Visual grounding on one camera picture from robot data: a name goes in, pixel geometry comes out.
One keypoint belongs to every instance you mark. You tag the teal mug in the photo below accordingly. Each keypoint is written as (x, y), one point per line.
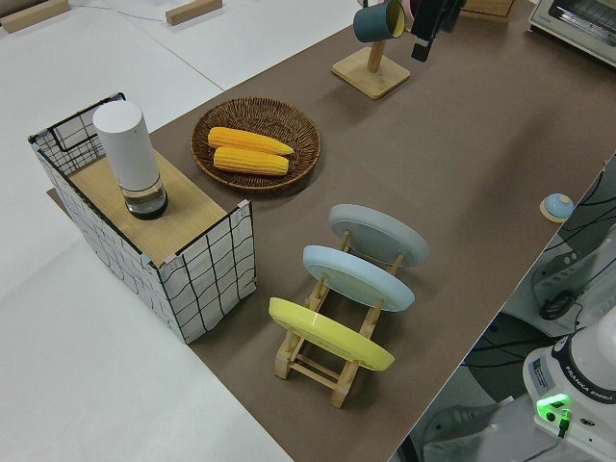
(373, 21)

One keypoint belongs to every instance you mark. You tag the white cylindrical bottle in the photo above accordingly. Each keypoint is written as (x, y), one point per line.
(127, 149)

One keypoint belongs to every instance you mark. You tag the gray plate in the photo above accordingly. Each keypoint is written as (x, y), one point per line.
(385, 236)

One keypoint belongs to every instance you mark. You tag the brown table mat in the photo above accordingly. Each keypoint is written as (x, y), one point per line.
(457, 168)

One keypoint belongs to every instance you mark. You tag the wooden cabinet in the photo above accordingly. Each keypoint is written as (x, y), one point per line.
(486, 8)

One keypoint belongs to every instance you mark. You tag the wooden board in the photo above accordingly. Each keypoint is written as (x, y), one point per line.
(187, 202)

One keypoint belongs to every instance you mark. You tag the yellow plate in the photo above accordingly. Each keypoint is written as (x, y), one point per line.
(327, 332)

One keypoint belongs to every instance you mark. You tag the low wooden plate rack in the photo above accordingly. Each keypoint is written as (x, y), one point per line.
(313, 370)

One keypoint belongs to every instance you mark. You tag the yellow corn cob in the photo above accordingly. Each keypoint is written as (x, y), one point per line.
(250, 162)
(245, 139)

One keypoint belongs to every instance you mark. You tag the cream toaster oven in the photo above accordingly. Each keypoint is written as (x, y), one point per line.
(577, 24)

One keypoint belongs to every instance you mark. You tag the light blue plate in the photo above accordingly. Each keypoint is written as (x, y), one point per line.
(356, 279)

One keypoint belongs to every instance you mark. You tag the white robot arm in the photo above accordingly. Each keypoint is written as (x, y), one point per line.
(577, 375)

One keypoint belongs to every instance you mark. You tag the wooden block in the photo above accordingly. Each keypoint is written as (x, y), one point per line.
(29, 14)
(192, 12)

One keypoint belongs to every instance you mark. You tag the wooden mug tree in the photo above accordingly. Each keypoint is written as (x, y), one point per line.
(373, 74)

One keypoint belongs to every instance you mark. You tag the pink mug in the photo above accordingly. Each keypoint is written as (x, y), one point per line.
(410, 7)

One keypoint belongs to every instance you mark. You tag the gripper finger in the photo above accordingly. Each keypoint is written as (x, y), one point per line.
(448, 14)
(423, 33)

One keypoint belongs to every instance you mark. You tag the round wicker basket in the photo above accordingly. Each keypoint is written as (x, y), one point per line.
(298, 120)

